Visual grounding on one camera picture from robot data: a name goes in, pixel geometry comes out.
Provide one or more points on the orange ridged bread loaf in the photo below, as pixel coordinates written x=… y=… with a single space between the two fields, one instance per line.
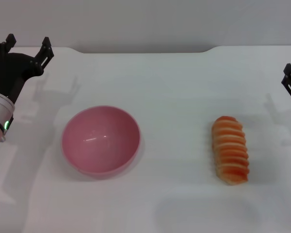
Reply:
x=230 y=150

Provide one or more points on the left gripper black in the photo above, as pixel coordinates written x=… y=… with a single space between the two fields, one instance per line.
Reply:
x=12 y=72

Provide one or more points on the pink plastic bowl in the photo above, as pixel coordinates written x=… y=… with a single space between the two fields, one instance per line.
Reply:
x=99 y=143

